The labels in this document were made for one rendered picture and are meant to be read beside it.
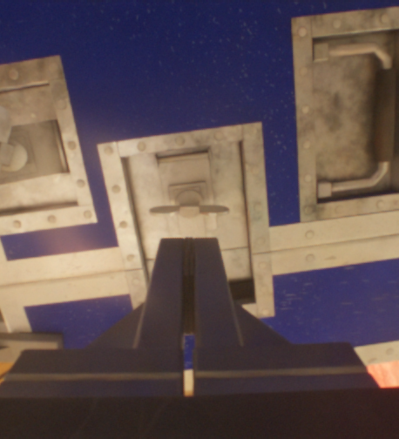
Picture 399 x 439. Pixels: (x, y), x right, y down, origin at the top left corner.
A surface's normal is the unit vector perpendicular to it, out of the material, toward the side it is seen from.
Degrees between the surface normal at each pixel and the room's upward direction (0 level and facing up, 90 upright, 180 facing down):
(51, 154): 120
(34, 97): 90
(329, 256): 90
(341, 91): 90
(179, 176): 90
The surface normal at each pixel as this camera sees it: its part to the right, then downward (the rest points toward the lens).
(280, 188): 0.03, 0.30
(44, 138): 0.52, 0.19
